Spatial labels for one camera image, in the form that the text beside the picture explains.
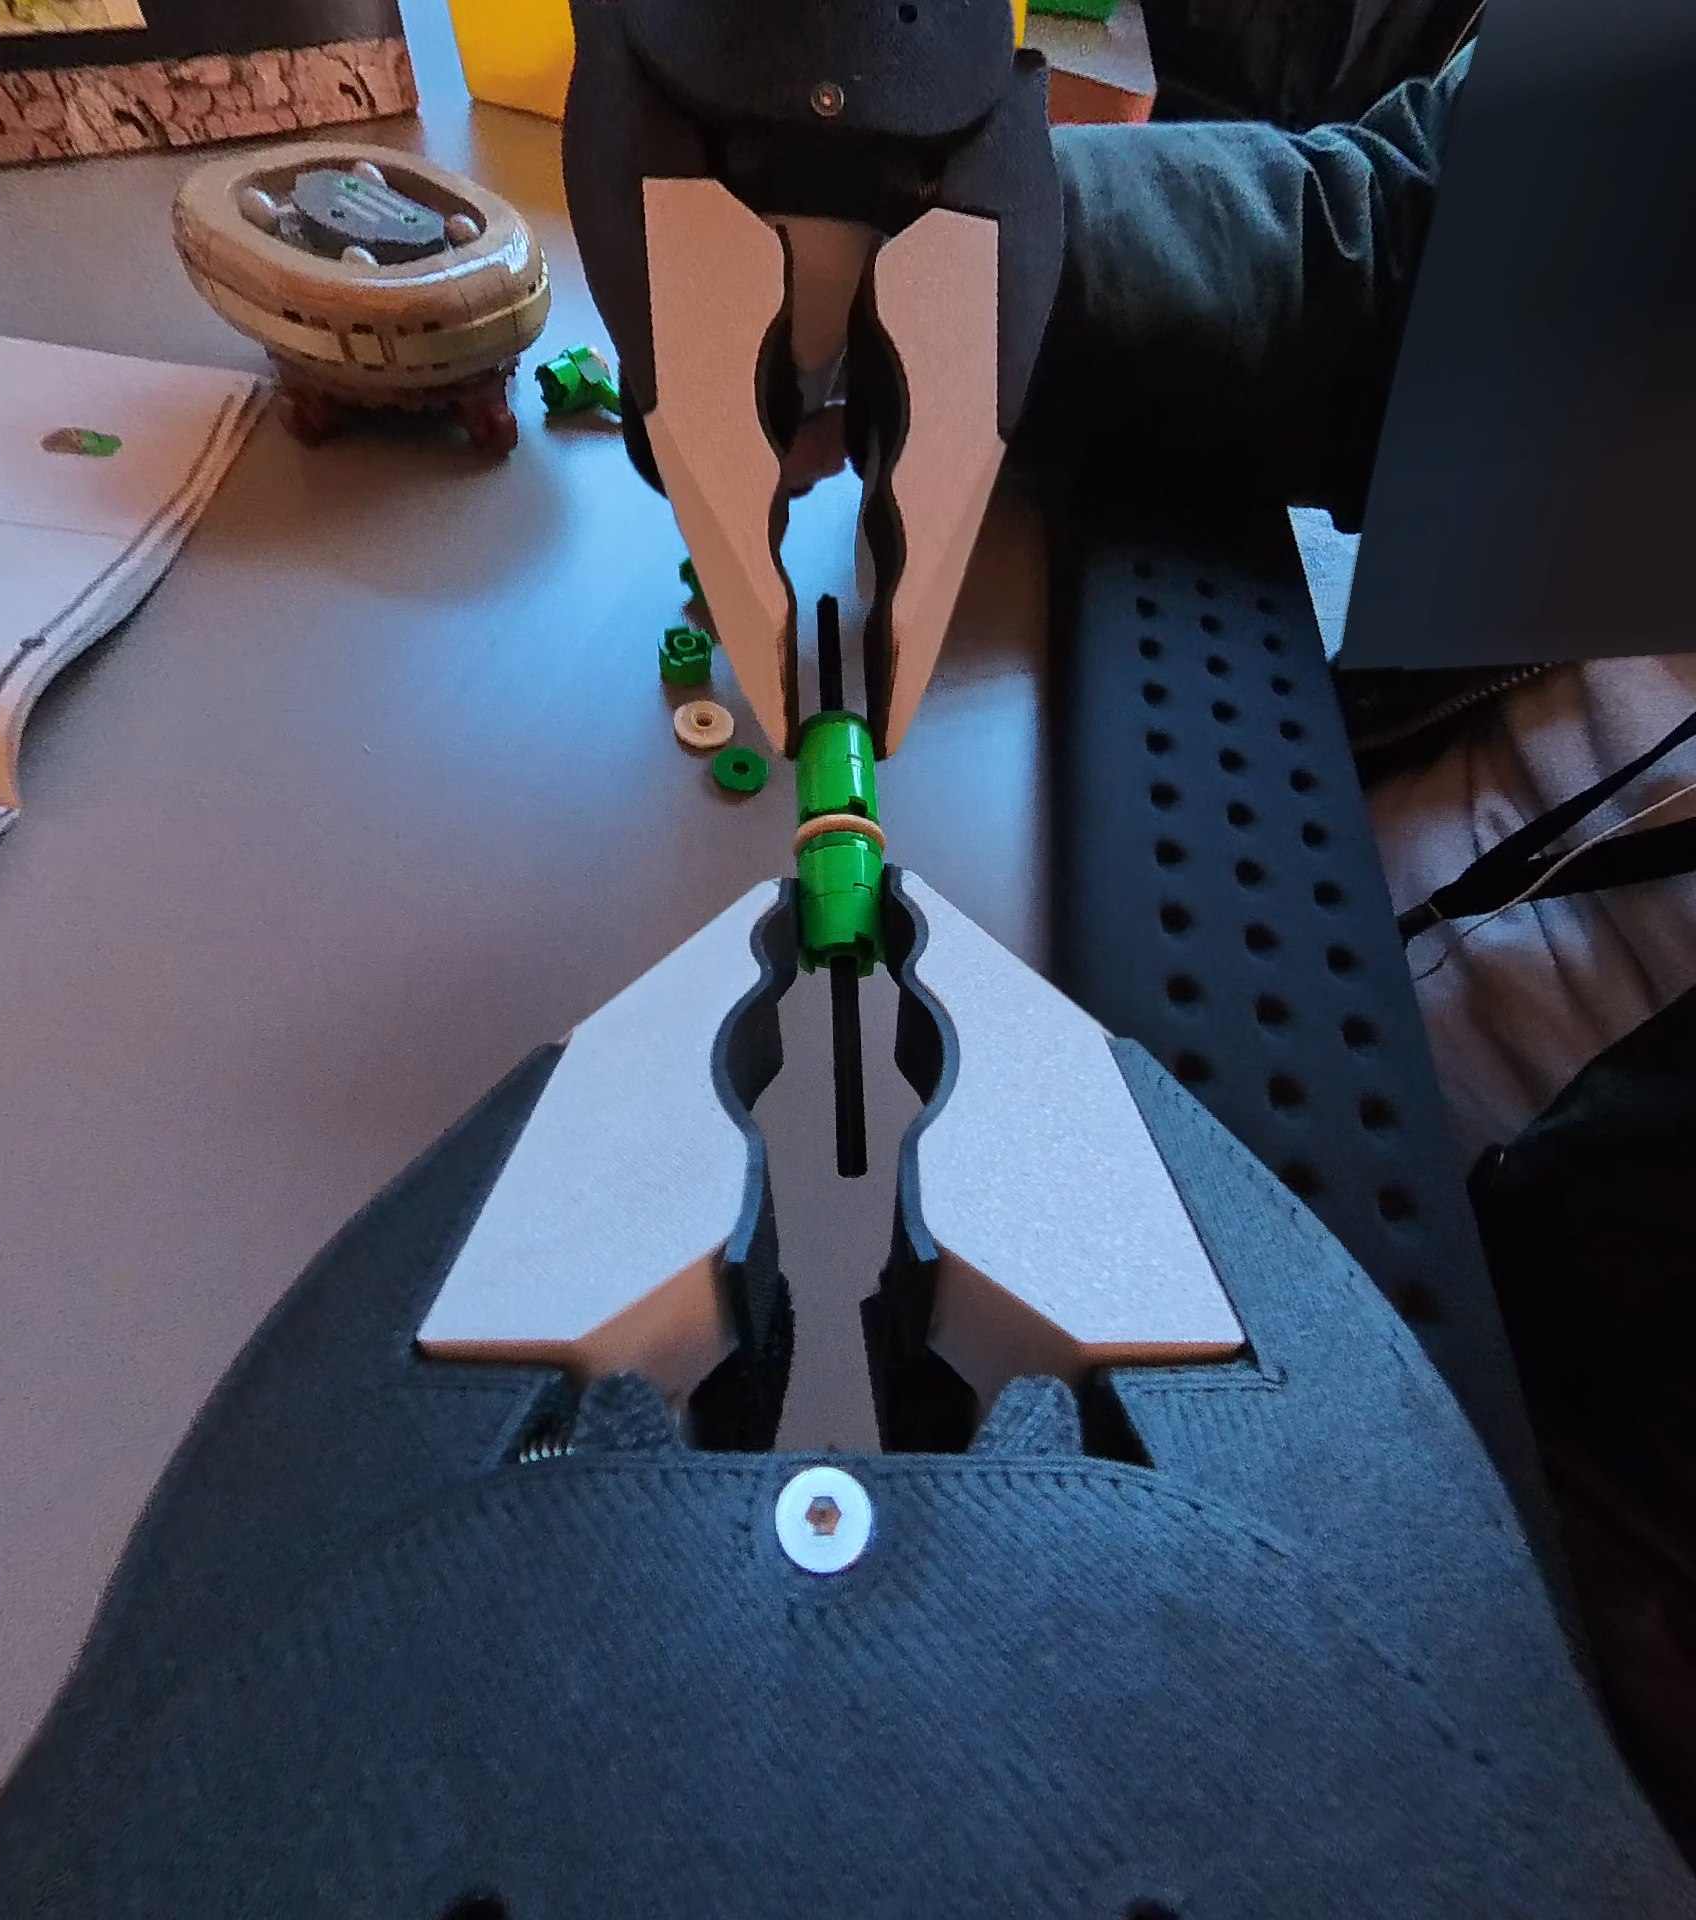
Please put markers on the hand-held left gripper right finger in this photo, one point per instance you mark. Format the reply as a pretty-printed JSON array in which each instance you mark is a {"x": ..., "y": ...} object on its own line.
[{"x": 1059, "y": 1184}]

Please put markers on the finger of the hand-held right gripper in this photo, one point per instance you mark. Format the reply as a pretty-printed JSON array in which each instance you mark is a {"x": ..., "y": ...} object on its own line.
[
  {"x": 705, "y": 375},
  {"x": 944, "y": 390}
]

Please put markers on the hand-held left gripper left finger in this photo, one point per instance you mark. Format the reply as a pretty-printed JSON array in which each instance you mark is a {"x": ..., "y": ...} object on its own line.
[{"x": 608, "y": 1184}]

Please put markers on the tan round plate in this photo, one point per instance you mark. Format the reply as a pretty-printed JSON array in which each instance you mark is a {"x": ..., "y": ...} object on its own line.
[{"x": 701, "y": 726}]

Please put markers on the green round plate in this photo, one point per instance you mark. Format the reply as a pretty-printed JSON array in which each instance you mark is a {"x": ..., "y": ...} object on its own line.
[{"x": 738, "y": 770}]

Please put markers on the grey desk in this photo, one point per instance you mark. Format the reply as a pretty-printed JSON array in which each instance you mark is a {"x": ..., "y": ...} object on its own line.
[{"x": 338, "y": 901}]

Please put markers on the green curved brick piece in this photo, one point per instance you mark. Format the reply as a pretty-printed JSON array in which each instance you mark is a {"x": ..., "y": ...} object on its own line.
[{"x": 578, "y": 384}]

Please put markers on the yellow plastic bin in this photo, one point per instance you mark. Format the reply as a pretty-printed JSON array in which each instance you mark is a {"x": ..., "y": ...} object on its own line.
[{"x": 510, "y": 51}]

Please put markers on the black perforated rubber mat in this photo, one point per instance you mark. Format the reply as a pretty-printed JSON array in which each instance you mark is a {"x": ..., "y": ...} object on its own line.
[{"x": 1238, "y": 901}]

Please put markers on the brown brick-built pot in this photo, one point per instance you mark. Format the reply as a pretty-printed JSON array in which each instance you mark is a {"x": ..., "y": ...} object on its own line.
[{"x": 367, "y": 316}]

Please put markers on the person's dark jacket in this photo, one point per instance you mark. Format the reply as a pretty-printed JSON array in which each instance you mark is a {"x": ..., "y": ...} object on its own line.
[{"x": 1238, "y": 46}]

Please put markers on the black printed product box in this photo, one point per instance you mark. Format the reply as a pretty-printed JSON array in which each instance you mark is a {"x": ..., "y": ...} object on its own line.
[{"x": 188, "y": 106}]

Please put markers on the person's grey shirt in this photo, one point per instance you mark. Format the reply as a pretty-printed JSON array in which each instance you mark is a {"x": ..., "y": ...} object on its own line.
[{"x": 1478, "y": 720}]

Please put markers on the open instruction booklet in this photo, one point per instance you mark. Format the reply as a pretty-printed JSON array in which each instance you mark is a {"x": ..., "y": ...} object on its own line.
[{"x": 38, "y": 525}]

